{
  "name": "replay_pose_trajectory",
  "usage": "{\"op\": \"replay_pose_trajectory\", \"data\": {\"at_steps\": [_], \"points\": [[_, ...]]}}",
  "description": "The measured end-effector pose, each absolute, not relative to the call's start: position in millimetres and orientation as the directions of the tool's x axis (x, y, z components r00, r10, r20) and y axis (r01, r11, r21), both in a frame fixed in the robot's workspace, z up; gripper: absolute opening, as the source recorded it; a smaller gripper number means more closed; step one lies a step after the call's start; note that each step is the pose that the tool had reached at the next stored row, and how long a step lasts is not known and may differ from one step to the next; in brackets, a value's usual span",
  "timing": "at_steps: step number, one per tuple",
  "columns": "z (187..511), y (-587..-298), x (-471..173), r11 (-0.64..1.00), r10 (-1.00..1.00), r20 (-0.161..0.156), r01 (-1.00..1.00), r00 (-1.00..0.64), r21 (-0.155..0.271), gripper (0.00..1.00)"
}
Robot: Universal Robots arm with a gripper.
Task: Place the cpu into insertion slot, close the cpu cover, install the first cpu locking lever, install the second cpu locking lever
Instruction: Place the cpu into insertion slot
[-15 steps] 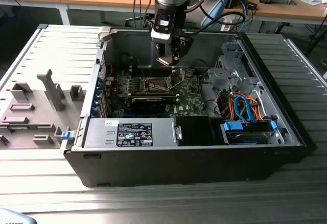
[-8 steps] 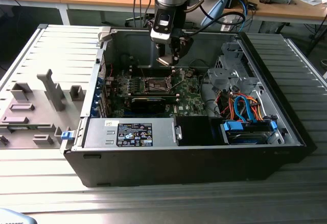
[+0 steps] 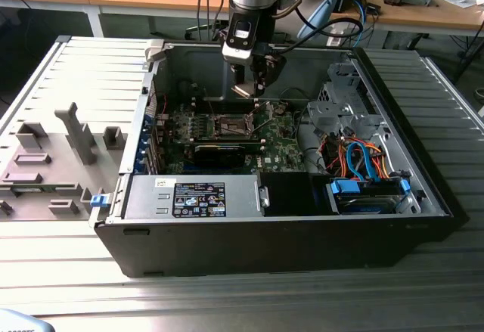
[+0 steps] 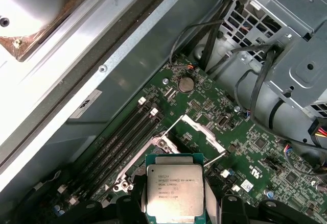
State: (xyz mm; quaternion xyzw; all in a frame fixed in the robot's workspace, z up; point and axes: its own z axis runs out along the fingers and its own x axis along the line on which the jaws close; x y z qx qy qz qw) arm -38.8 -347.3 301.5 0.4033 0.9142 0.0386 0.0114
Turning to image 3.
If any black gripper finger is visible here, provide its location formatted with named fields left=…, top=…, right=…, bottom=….
left=251, top=54, right=287, bottom=98
left=230, top=62, right=247, bottom=87

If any silver CPU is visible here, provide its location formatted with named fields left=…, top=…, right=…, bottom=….
left=230, top=82, right=253, bottom=100

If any thin metal locking lever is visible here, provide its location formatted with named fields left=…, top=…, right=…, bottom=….
left=217, top=128, right=259, bottom=140
left=203, top=87, right=217, bottom=122

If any metal socket cover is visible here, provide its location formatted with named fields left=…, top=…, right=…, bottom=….
left=246, top=100, right=276, bottom=139

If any CPU socket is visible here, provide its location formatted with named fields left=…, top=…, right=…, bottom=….
left=212, top=113, right=260, bottom=141

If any green motherboard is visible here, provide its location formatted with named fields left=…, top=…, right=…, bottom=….
left=161, top=97, right=308, bottom=177

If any graphics card with heatsink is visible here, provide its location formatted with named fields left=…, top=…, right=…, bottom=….
left=191, top=141, right=262, bottom=169

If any black plastic shroud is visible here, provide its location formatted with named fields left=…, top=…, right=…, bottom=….
left=259, top=171, right=327, bottom=218

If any black rating label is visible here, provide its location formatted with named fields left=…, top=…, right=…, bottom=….
left=172, top=181, right=227, bottom=219

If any blue disk carrier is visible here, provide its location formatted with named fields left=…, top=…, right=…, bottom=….
left=327, top=177, right=412, bottom=214

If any silver power supply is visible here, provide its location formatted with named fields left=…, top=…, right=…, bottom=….
left=121, top=175, right=266, bottom=222

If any hard disk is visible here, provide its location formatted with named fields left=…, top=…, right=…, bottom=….
left=334, top=192, right=404, bottom=216

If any black PC case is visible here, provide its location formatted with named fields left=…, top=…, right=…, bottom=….
left=88, top=39, right=470, bottom=278

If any grey parts rack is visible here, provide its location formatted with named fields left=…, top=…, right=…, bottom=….
left=0, top=101, right=129, bottom=222

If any pale grey device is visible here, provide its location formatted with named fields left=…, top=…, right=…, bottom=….
left=0, top=308, right=52, bottom=332

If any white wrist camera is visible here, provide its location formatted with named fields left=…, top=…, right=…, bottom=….
left=221, top=17, right=259, bottom=64

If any thin dark fan wire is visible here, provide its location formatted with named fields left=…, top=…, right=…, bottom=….
left=280, top=87, right=309, bottom=103

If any blue network cable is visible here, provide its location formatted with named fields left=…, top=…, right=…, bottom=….
left=353, top=0, right=370, bottom=48

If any blue wire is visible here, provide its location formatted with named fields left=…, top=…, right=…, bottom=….
left=344, top=141, right=380, bottom=182

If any orange wire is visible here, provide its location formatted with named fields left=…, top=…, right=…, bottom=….
left=323, top=138, right=390, bottom=177

